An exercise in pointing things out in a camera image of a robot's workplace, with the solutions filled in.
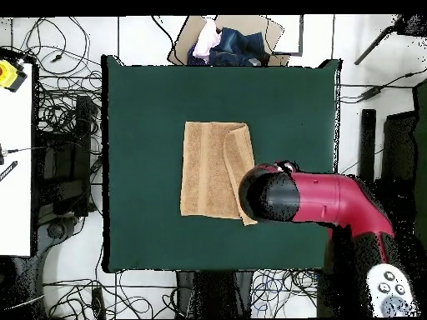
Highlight pale pink garment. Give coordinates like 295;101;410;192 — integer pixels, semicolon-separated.
192;17;222;63

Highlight green cloth covered stand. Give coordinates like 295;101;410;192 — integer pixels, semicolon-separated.
411;77;427;248

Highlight black cable tangle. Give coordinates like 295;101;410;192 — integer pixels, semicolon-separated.
11;16;103;154

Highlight cardboard box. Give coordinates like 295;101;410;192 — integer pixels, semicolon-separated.
166;14;291;67

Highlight yellow emergency stop button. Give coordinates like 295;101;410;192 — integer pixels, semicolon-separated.
0;59;28;93

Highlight black power strip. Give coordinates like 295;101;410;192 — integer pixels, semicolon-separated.
91;287;106;319

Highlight blue jeans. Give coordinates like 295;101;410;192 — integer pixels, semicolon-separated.
186;27;271;67

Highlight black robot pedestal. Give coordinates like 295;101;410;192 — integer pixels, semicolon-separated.
175;270;254;319

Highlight white desk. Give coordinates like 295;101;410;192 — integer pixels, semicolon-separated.
0;62;34;257

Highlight black cable bundle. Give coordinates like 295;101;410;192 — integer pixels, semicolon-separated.
253;267;321;318

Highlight black power adapter with cable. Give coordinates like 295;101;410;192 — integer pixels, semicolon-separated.
339;67;427;103

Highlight black metal frame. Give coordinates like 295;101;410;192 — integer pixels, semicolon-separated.
358;108;418;188
34;95;101;219

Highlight black tripod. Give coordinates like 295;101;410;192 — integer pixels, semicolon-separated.
354;13;427;66

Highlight black label strip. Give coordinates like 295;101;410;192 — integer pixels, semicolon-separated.
0;160;18;183

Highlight tan terry towel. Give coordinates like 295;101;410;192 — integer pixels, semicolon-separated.
179;120;259;227

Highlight dark green table cloth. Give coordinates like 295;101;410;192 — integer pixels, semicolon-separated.
101;54;342;274

